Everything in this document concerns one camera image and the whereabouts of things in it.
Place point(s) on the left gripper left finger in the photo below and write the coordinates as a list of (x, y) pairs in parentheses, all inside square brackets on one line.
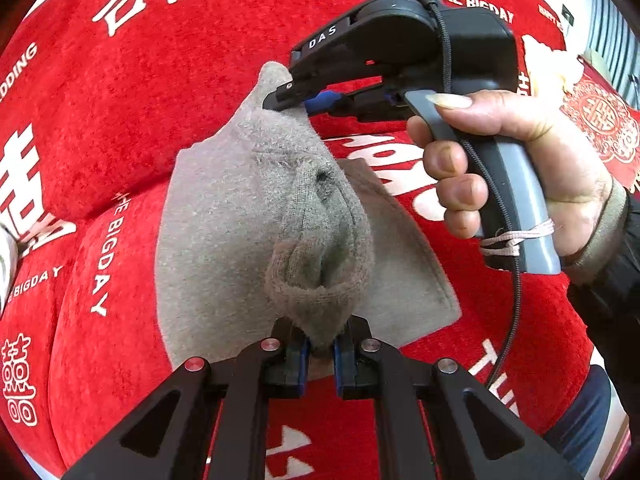
[(206, 420)]

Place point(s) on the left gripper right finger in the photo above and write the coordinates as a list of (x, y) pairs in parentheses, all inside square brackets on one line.
[(436, 421)]

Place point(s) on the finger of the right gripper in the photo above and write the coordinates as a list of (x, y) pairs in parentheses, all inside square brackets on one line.
[(328, 102), (288, 95)]

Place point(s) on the grey knit sweater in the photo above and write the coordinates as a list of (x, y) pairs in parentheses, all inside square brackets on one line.
[(261, 222)]

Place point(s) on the dark sleeve forearm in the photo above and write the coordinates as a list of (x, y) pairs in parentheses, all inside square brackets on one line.
[(604, 291)]

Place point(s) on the person's right hand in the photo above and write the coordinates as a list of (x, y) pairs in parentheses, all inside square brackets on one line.
[(575, 181)]

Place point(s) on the red wedding blanket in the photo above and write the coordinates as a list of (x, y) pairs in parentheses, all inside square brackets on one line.
[(98, 97)]

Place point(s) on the red paper-cut decorated box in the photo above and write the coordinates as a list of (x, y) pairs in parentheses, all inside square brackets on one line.
[(611, 125)]

